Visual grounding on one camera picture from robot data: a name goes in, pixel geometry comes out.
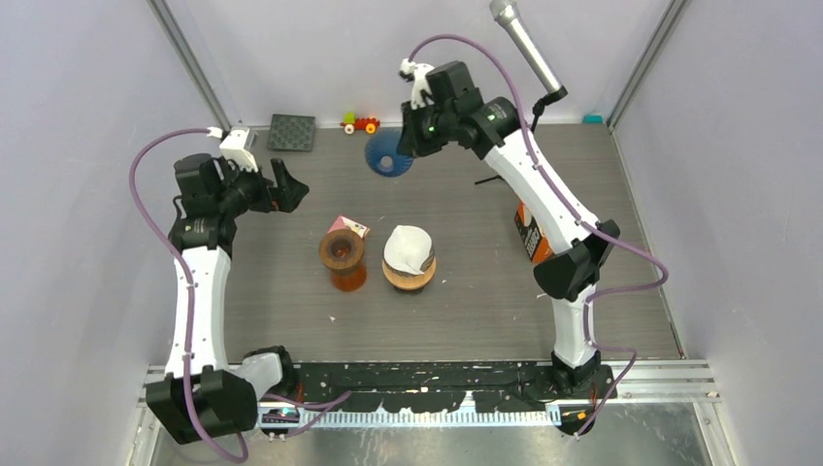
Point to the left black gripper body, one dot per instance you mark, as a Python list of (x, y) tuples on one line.
[(246, 190)]

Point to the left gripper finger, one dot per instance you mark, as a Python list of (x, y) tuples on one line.
[(284, 205), (287, 187)]

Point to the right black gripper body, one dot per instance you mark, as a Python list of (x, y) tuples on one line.
[(426, 128)]

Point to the amber glass carafe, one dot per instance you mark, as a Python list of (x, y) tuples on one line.
[(349, 280)]

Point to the white paper coffee filter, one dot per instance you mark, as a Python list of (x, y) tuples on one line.
[(406, 248)]

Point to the clear smoky glass dripper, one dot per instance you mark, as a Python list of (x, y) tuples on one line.
[(428, 262)]

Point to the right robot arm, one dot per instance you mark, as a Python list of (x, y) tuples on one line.
[(570, 275)]

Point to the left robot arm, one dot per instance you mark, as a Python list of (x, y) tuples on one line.
[(200, 392)]

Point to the orange coffee filter box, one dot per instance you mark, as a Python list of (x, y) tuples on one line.
[(532, 237)]

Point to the dark grey building plate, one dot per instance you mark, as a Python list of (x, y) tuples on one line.
[(291, 133)]

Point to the playing card box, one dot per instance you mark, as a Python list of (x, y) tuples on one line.
[(345, 223)]

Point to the colourful toy train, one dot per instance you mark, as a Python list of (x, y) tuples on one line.
[(352, 122)]

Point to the black microphone tripod stand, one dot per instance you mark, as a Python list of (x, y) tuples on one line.
[(537, 110)]

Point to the silver microphone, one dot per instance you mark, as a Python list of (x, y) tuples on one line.
[(507, 15)]

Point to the teal block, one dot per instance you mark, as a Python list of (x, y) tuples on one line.
[(592, 119)]

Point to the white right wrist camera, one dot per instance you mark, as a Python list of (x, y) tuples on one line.
[(417, 74)]

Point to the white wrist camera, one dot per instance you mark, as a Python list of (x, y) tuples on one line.
[(417, 74), (235, 145)]

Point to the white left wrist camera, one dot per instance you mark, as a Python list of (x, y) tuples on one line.
[(235, 145)]

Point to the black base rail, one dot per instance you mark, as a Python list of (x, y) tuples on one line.
[(435, 394)]

